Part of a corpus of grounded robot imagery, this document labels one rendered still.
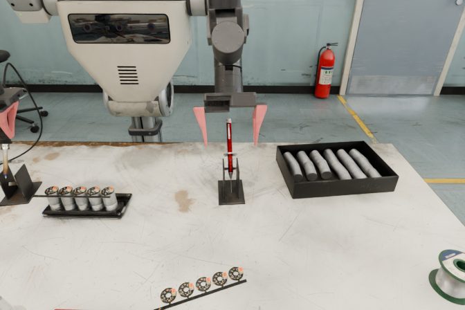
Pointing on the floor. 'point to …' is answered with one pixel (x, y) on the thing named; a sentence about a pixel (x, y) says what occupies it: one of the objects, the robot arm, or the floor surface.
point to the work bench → (219, 233)
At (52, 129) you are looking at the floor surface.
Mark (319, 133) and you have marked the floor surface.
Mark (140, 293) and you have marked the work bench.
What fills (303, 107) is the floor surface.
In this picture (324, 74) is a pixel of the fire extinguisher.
